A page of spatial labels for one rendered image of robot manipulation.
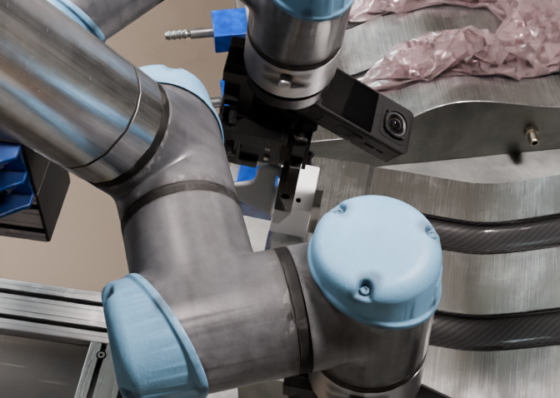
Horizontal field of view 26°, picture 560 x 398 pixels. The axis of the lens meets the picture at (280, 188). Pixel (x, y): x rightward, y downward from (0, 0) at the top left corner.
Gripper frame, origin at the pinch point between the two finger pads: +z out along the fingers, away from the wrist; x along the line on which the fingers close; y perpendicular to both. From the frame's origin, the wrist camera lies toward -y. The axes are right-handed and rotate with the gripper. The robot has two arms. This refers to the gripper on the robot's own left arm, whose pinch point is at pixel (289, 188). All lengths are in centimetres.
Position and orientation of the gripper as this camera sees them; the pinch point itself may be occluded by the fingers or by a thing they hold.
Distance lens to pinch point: 114.6
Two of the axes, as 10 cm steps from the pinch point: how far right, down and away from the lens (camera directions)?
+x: -1.8, 8.5, -4.9
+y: -9.8, -2.0, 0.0
